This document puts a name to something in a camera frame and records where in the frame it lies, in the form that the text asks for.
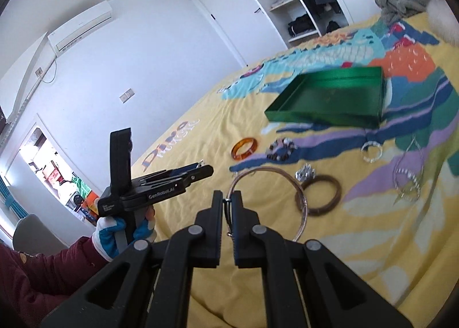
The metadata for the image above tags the thin large hoop bracelet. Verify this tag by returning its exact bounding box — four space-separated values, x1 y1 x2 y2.
223 165 309 243

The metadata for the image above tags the maroon left sleeve forearm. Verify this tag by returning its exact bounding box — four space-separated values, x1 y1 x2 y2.
1 236 108 327

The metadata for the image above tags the white bedroom door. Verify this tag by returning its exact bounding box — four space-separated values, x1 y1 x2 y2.
193 0 286 67

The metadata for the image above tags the white blue gloved left hand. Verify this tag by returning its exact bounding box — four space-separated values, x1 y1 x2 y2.
91 206 156 262

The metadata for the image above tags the amber orange bangle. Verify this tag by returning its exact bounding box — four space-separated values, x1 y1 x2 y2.
230 137 258 161

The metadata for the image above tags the dark brown wooden bangle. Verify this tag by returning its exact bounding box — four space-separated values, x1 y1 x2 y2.
296 174 342 217

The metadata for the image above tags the yellow dinosaur bedspread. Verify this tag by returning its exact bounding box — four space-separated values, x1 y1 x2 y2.
132 13 458 327

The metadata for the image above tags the white air conditioner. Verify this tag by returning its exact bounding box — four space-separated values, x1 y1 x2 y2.
47 1 113 57

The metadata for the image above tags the green metallic tray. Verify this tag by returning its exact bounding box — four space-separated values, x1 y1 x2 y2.
264 66 385 128

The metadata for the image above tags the grey folded blanket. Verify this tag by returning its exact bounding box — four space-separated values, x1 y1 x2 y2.
374 0 427 25

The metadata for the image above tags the white fluffy pillow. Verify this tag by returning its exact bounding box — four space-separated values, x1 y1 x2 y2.
426 0 459 47

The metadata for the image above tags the dark beaded bracelet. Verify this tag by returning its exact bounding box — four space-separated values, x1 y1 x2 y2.
265 137 299 163

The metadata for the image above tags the wall light switch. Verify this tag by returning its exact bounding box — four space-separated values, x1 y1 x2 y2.
120 89 135 104

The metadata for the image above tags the white pearl bracelet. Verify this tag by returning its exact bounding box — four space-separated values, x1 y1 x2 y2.
360 139 384 164

